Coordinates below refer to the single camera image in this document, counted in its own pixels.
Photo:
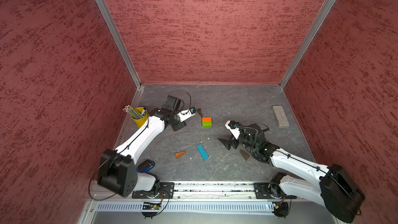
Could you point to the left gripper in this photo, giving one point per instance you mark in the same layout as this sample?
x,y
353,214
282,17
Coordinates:
x,y
180,125

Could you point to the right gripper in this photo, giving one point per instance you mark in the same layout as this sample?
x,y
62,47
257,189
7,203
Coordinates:
x,y
227,143

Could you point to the dark brown triangular block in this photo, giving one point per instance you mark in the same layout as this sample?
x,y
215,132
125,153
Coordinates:
x,y
200,112

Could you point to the green rectangular block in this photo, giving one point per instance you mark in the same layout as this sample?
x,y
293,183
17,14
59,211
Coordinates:
x,y
207,124

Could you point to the orange rectangular block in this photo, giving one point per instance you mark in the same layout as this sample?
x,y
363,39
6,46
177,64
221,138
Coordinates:
x,y
205,119

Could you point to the orange triangular block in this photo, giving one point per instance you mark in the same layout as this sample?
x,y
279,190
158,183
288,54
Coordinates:
x,y
180,154

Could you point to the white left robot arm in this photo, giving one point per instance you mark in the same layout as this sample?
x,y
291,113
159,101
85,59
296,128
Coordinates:
x,y
118,168

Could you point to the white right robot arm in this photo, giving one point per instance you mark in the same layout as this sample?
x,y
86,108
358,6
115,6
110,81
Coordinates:
x,y
328,186

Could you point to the brown triangular block right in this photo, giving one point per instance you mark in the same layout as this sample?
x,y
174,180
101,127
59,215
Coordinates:
x,y
245,155

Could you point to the teal flat block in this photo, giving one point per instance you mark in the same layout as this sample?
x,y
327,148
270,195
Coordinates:
x,y
202,152

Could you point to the yellow pen cup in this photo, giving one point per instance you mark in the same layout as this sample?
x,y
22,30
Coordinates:
x,y
141,122

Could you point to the bundle of pencils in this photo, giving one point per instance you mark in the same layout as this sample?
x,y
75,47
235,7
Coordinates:
x,y
135,114

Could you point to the blue stapler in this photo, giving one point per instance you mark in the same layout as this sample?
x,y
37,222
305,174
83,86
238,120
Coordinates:
x,y
145,166

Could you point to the grey whiteboard eraser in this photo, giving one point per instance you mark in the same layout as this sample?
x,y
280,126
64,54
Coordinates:
x,y
280,116

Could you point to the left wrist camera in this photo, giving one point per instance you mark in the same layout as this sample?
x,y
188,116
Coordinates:
x,y
186,114

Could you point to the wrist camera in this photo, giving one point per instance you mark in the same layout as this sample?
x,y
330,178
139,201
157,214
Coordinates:
x,y
186,114
235,128

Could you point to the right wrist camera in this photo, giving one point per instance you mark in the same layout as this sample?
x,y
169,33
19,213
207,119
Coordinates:
x,y
235,128

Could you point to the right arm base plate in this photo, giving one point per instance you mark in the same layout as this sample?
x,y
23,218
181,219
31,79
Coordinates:
x,y
266,192

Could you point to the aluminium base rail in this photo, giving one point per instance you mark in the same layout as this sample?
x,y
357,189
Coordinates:
x,y
205,190

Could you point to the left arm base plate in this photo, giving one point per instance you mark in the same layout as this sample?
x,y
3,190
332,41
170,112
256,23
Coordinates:
x,y
162,190

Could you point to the perforated cable duct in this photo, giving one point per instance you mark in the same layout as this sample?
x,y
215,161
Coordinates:
x,y
261,208

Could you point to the aluminium corner post left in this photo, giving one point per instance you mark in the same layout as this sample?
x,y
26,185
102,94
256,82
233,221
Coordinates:
x,y
118,41

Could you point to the aluminium corner post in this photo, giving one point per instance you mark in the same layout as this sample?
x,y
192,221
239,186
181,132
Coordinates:
x,y
118,41
315,26

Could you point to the aluminium corner post right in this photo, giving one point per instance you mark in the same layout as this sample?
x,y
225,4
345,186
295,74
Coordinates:
x,y
315,26

